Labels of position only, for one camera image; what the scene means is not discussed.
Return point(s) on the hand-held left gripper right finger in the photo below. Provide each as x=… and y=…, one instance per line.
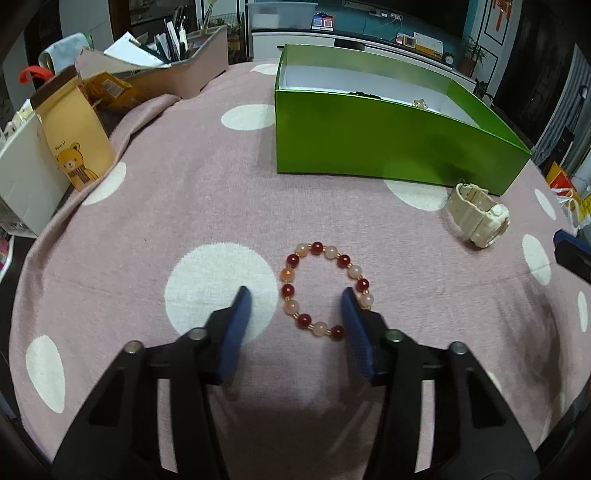
x=358, y=332

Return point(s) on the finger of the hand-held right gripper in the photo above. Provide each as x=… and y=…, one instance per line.
x=575, y=263
x=575, y=242

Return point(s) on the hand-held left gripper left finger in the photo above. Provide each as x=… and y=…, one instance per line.
x=235, y=332

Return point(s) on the green cardboard box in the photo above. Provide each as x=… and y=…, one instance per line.
x=369, y=138

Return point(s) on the small gold brooch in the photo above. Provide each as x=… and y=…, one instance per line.
x=420, y=103

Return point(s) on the yellow shopping bags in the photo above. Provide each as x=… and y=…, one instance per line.
x=568, y=189

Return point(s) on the cream white wristwatch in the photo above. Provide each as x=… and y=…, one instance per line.
x=475, y=212

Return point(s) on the striped curtain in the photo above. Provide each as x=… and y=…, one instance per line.
x=561, y=115

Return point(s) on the pink polka dot tablecloth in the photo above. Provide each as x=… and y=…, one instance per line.
x=184, y=207

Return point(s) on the small potted plant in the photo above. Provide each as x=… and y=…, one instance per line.
x=483, y=90

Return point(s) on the tall potted plant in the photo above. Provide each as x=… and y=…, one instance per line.
x=471, y=57

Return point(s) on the small black clock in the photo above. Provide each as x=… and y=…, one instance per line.
x=449, y=58

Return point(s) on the yellow desk calendar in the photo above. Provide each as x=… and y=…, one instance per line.
x=428, y=44

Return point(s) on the bear print paper bag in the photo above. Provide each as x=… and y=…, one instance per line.
x=74, y=134

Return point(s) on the white storage box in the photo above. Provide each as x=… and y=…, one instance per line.
x=23, y=184

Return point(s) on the pink desk organizer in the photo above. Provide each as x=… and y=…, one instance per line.
x=194, y=76

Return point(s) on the orange snack packet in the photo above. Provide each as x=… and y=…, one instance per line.
x=108, y=90

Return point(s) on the white low cabinet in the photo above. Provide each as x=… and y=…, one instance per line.
x=300, y=41

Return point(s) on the bunch of pens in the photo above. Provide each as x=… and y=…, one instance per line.
x=175, y=39

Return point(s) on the white paper sheets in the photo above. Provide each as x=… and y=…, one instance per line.
x=127, y=50

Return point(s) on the small blue red display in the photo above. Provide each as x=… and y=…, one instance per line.
x=322, y=21

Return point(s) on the clear plastic storage bin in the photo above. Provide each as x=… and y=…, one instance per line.
x=281, y=16

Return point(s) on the grey folded cloth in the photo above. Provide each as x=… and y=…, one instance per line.
x=64, y=48

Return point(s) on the small pink picture frame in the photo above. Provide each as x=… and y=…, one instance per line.
x=405, y=40

